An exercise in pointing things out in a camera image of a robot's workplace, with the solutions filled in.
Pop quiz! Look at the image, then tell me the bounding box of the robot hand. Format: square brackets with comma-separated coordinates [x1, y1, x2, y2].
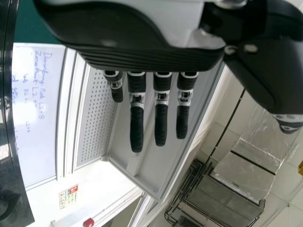
[33, 0, 303, 153]

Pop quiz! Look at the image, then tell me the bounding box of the white cabinet with perforated panel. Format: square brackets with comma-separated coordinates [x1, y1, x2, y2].
[56, 47, 228, 204]

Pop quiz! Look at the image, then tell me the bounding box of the whiteboard with blue writing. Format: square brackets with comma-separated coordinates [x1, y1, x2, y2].
[11, 42, 67, 191]

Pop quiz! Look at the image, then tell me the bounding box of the safety instruction sign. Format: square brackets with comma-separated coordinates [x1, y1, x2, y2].
[58, 183, 80, 210]

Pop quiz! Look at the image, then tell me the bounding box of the silver foil ventilation duct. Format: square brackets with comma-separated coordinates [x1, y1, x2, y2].
[208, 104, 300, 215]

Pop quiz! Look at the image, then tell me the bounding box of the black ceiling cable tray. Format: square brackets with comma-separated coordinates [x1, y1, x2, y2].
[164, 157, 266, 227]

